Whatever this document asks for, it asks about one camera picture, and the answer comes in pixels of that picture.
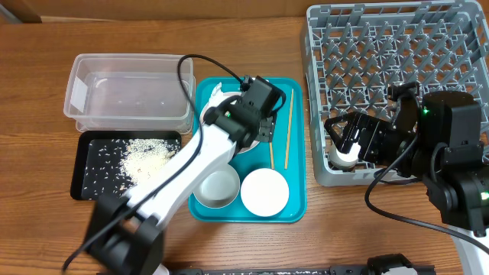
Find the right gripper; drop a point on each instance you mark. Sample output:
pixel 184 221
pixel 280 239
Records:
pixel 354 121

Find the large white plate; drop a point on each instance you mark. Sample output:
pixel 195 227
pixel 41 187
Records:
pixel 208 105

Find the teal serving tray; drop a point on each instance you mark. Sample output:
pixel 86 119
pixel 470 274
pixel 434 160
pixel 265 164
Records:
pixel 259 157

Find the black tray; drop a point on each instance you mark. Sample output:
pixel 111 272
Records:
pixel 76 189

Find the grey rice bowl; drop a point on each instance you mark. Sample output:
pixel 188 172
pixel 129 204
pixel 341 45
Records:
pixel 219 189

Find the grey dishwasher rack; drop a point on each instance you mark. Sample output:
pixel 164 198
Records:
pixel 352 53

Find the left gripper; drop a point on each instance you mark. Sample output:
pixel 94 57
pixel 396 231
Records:
pixel 267 129

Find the right wooden chopstick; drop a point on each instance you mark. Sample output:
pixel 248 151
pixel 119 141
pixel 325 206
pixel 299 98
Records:
pixel 287 153

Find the wooden chopstick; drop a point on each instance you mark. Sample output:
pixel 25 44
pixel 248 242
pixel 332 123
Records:
pixel 287 153
pixel 271 150

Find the white napkin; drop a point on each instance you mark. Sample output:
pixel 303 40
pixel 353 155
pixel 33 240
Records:
pixel 216 91

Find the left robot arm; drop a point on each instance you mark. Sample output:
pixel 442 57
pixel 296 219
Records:
pixel 126 233

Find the white cup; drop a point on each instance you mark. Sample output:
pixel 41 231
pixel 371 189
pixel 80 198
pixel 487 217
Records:
pixel 338 159

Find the left wooden chopstick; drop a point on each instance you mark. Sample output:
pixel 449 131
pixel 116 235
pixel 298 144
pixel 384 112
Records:
pixel 271 150

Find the white rice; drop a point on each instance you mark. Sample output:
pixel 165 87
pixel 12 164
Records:
pixel 116 165

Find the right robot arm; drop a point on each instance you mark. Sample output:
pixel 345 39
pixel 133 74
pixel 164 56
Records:
pixel 437 140

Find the clear plastic bin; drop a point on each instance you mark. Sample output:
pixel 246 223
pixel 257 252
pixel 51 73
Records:
pixel 130 91

